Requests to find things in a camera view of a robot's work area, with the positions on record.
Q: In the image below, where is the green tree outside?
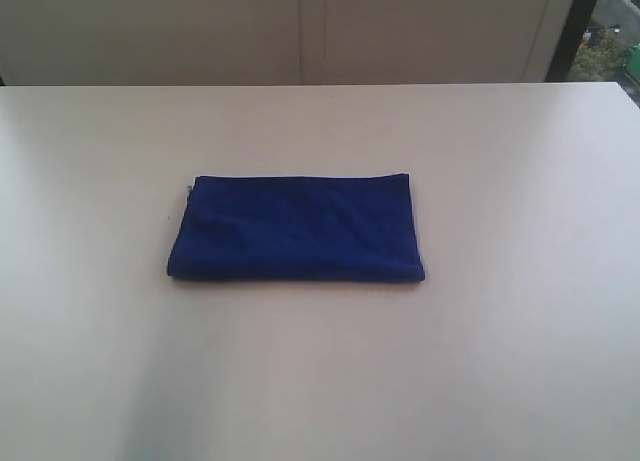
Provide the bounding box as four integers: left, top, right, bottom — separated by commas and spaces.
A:
568, 25, 626, 82

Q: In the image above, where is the blue cloth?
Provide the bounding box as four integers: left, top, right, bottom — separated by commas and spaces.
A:
167, 173, 426, 284

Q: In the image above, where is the black window frame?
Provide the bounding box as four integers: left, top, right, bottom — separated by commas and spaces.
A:
545, 0, 597, 83

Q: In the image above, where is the green object outside window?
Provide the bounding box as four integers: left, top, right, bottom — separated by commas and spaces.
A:
624, 44, 640, 77

